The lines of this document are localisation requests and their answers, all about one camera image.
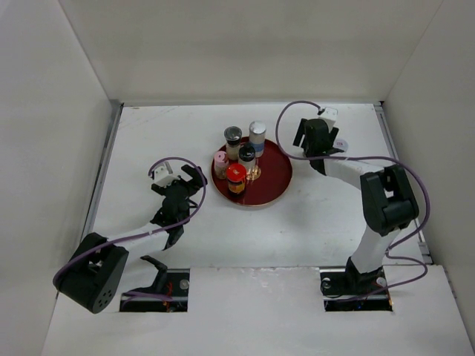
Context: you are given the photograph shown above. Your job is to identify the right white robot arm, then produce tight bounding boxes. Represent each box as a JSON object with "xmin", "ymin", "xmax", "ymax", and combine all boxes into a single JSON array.
[{"xmin": 293, "ymin": 119, "xmax": 419, "ymax": 297}]

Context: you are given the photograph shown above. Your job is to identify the pink cap spice jar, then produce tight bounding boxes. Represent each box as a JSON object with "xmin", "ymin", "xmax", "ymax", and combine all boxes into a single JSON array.
[{"xmin": 214, "ymin": 151, "xmax": 229, "ymax": 179}]

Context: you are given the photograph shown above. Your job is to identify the metal table rail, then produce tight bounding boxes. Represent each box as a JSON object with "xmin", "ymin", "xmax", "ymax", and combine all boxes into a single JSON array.
[
  {"xmin": 74, "ymin": 99, "xmax": 124, "ymax": 248},
  {"xmin": 374, "ymin": 102, "xmax": 431, "ymax": 250}
]

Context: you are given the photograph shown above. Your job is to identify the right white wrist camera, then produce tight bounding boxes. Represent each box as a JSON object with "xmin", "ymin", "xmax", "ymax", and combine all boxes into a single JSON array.
[{"xmin": 318, "ymin": 107, "xmax": 338, "ymax": 131}]

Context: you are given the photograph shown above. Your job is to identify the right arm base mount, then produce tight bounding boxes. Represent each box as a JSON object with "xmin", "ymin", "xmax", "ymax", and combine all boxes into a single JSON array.
[{"xmin": 320, "ymin": 268, "xmax": 393, "ymax": 312}]

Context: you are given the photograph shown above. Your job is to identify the black clear cap grinder jar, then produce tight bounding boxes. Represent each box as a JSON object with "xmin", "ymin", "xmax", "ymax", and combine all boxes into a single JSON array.
[{"xmin": 223, "ymin": 126, "xmax": 242, "ymax": 161}]

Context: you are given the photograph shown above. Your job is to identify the red cap sauce jar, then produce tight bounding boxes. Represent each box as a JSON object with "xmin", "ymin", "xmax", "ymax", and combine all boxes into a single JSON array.
[{"xmin": 226, "ymin": 163, "xmax": 247, "ymax": 195}]

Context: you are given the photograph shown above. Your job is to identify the left metal table rail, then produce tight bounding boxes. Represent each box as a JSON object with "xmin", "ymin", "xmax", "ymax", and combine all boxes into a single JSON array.
[{"xmin": 74, "ymin": 99, "xmax": 124, "ymax": 248}]

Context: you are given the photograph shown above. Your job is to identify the black cap sauce bottle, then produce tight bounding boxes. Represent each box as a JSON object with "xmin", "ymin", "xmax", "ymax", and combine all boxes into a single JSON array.
[{"xmin": 238, "ymin": 142, "xmax": 256, "ymax": 174}]

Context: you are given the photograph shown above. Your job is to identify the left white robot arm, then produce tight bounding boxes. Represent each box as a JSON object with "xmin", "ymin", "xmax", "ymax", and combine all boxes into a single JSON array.
[{"xmin": 53, "ymin": 161, "xmax": 207, "ymax": 314}]

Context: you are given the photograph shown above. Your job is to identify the red round tray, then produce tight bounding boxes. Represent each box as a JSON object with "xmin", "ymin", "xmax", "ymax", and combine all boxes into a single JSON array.
[{"xmin": 210, "ymin": 139, "xmax": 292, "ymax": 207}]

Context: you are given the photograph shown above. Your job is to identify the white cap jar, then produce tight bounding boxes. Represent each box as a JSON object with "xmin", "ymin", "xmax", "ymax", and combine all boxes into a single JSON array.
[{"xmin": 333, "ymin": 139, "xmax": 349, "ymax": 152}]

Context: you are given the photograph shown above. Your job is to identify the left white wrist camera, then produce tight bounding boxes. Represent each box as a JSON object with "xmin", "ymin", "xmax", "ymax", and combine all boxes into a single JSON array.
[{"xmin": 149, "ymin": 161, "xmax": 178, "ymax": 188}]

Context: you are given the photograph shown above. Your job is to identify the silver cap pepper jar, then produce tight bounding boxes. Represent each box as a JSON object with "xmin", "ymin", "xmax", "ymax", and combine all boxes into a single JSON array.
[{"xmin": 249, "ymin": 121, "xmax": 266, "ymax": 158}]

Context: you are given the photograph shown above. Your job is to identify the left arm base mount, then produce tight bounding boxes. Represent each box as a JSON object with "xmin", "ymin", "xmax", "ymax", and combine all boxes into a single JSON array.
[{"xmin": 119, "ymin": 255, "xmax": 191, "ymax": 313}]

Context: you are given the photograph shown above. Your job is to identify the right metal table rail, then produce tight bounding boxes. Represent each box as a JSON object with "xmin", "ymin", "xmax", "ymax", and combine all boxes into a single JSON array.
[{"xmin": 374, "ymin": 102, "xmax": 431, "ymax": 250}]

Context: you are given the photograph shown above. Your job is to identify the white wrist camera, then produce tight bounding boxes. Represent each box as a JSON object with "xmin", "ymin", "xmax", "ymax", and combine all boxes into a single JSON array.
[
  {"xmin": 318, "ymin": 107, "xmax": 338, "ymax": 131},
  {"xmin": 149, "ymin": 161, "xmax": 178, "ymax": 188}
]

